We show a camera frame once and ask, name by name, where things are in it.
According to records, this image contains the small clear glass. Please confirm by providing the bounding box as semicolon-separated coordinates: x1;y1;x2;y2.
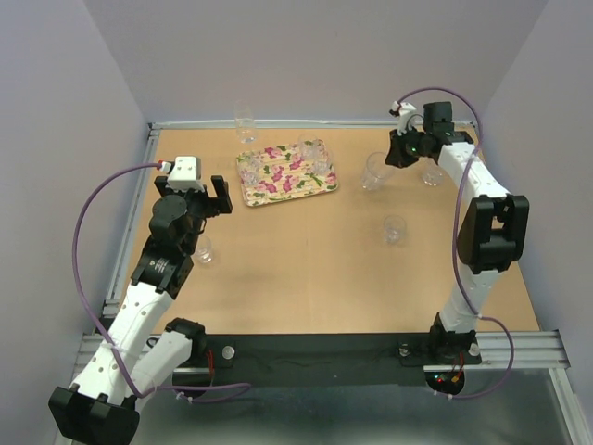
248;154;262;169

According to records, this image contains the tall clear glass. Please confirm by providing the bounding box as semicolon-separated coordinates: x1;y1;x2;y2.
233;100;258;144

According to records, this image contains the clear faceted glass tumbler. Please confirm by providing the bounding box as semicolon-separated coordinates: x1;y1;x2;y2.
297;133;323;160

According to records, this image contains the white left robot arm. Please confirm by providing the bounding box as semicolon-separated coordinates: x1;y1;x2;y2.
48;174;233;444

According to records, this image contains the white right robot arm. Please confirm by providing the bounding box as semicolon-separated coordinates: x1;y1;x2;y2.
385;102;529;365

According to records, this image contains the floral patterned tray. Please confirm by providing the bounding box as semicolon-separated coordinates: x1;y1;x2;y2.
235;143;338;208

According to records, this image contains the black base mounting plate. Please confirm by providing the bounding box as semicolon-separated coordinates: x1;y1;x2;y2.
173;332;481;388

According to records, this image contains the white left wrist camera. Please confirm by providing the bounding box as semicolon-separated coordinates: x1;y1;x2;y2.
167;156;204;192

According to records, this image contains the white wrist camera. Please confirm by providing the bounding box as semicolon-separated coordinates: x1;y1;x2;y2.
389;101;417;135
167;156;204;192

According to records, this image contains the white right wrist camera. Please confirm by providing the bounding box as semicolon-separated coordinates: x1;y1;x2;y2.
389;101;417;135

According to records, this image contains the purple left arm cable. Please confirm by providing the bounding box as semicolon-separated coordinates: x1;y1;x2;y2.
73;160;254;403

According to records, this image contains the aluminium front frame rail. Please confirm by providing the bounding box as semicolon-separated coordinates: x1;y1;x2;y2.
73;331;571;376

